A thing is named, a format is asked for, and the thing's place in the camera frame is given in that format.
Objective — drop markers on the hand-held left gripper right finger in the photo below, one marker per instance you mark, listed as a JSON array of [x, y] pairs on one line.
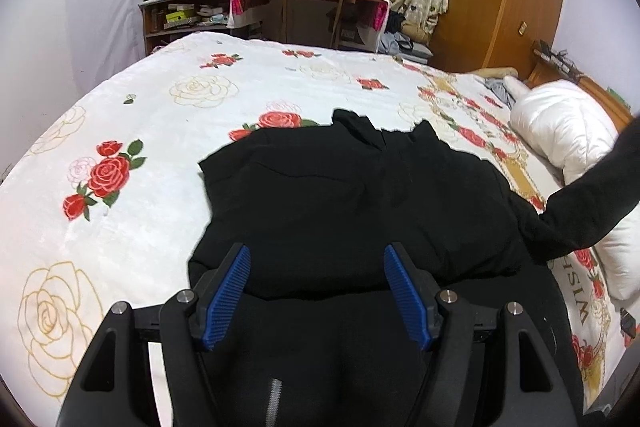
[[407, 297]]

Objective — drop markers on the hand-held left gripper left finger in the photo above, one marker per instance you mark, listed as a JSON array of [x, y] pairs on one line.
[[225, 297]]

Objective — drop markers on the black garment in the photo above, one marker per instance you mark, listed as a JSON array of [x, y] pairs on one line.
[[325, 197]]

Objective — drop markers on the pile of clothes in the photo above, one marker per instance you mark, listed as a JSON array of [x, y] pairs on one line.
[[400, 42]]

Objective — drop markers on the person's black zipped jacket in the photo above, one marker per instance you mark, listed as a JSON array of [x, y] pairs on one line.
[[320, 357]]

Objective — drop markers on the rose printed white blanket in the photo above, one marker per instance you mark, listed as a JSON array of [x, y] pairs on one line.
[[150, 217]]

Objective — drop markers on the dark flat device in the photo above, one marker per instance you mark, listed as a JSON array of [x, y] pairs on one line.
[[631, 322]]

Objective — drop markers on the grey cloth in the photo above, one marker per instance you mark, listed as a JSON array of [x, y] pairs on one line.
[[500, 92]]

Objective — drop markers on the white pillow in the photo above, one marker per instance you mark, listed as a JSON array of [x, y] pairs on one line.
[[565, 127]]

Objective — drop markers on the beige pillow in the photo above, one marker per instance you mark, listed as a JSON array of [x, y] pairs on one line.
[[492, 73]]

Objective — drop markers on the wooden headboard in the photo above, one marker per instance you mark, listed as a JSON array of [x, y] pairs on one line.
[[600, 97]]

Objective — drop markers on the pink printed cloth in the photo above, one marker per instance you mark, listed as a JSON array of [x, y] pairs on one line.
[[236, 9], [382, 17]]

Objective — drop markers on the dark clutter pile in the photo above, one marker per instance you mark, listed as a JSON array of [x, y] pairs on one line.
[[555, 57]]

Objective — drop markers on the wooden corner shelf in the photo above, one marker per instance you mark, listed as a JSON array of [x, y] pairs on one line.
[[150, 14]]

